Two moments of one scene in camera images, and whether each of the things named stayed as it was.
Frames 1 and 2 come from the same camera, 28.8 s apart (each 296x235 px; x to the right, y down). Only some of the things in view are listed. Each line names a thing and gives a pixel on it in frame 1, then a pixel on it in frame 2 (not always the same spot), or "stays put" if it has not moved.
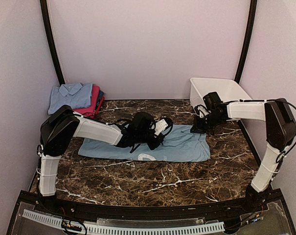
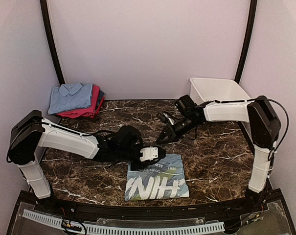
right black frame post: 252,15 stays put
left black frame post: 55,57 stays put
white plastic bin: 229,90 stays put
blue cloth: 180,144 -> 165,179
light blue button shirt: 74,95 stays put
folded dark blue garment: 101,94 stays put
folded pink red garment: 90,111 stays put
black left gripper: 153,145 -> 136,167
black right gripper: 197,127 -> 172,136
